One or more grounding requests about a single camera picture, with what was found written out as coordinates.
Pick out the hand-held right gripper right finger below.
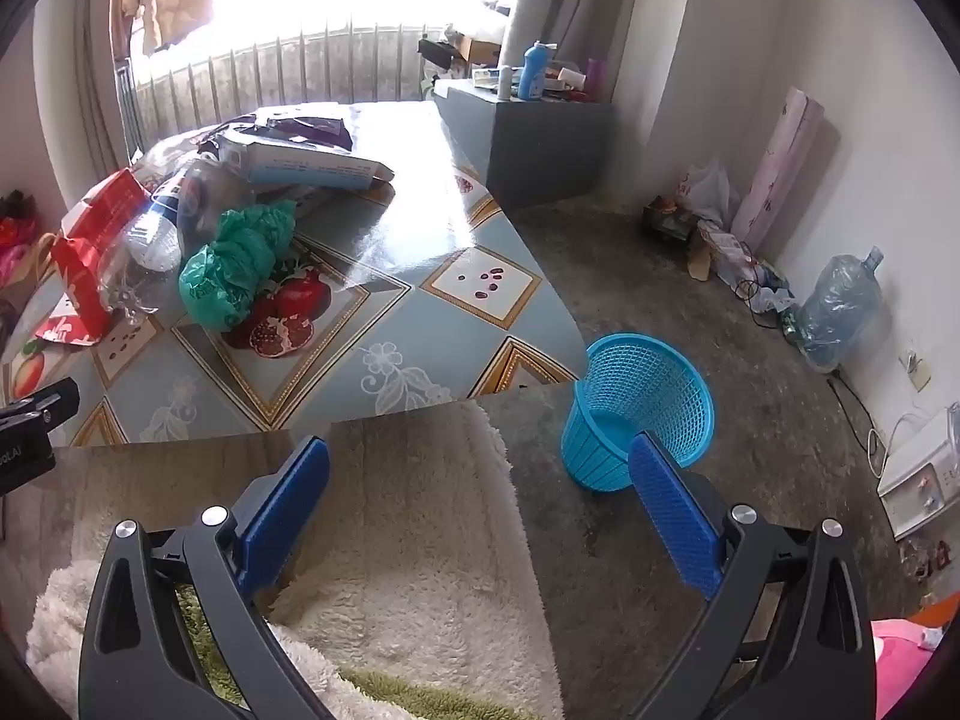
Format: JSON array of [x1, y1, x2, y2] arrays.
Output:
[[628, 431, 877, 720]]

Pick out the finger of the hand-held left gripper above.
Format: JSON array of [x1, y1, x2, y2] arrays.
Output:
[[0, 379, 81, 432]]

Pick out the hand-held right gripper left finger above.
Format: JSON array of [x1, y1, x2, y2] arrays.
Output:
[[77, 435, 335, 720]]

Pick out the blue plastic mesh basket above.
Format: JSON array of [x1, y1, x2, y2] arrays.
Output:
[[562, 332, 715, 494]]

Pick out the red white snack packet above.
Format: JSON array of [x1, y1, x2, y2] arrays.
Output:
[[34, 169, 151, 346]]

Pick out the clear plastic bottle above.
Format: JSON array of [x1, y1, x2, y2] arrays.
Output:
[[124, 157, 220, 275]]

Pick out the long white blue box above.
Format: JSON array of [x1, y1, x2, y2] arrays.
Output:
[[217, 127, 396, 192]]

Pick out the purple snack packet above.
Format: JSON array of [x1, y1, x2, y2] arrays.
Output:
[[225, 112, 353, 152]]

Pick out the clear plastic wrapper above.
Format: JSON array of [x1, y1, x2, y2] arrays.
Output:
[[97, 240, 182, 325]]

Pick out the white fluffy blanket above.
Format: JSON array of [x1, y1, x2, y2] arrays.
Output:
[[26, 405, 563, 720]]

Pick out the red pink cloth pile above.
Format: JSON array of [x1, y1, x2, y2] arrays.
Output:
[[0, 191, 47, 287]]

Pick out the green plastic bag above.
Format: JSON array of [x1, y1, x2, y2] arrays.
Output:
[[178, 201, 299, 331]]

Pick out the white appliance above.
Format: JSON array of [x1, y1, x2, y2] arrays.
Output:
[[877, 405, 960, 539]]

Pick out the large water jug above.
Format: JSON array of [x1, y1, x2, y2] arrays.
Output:
[[796, 246, 884, 374]]

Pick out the white printed packet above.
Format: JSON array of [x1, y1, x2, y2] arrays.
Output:
[[701, 221, 760, 280]]

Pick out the dark box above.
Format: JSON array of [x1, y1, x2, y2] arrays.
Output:
[[643, 199, 696, 242]]

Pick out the white plastic bag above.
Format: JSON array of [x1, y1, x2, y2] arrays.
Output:
[[679, 157, 741, 230]]

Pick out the patterned tablecloth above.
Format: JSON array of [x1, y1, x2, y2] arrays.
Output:
[[0, 101, 590, 451]]

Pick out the grey cabinet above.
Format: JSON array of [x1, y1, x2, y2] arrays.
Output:
[[433, 82, 614, 211]]

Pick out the metal window railing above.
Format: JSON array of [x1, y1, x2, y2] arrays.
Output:
[[112, 22, 451, 158]]

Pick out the blue bottle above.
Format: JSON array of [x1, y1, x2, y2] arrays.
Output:
[[516, 41, 557, 101]]

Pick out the cardboard box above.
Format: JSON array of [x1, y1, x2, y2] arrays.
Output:
[[418, 34, 503, 77]]

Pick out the black cable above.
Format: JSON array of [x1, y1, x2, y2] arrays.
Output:
[[735, 276, 796, 331]]

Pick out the wall power outlet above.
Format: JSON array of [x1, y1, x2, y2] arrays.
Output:
[[900, 349, 933, 393]]

